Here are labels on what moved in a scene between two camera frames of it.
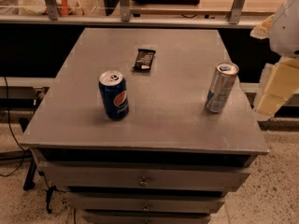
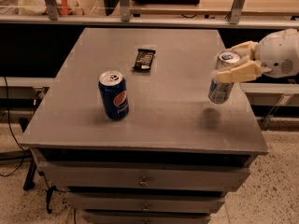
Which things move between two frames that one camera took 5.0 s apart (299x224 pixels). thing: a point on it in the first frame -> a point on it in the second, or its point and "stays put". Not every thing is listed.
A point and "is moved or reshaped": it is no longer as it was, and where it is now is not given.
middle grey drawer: [144, 202] stays put
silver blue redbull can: [221, 83] is moved or reshaped
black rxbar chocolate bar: [144, 60] stays put
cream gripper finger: [263, 29] -> [246, 49]
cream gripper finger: [278, 83] -> [246, 72]
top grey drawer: [130, 175] stays put
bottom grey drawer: [147, 217] stays put
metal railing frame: [235, 21] stays put
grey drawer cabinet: [147, 126] stays put
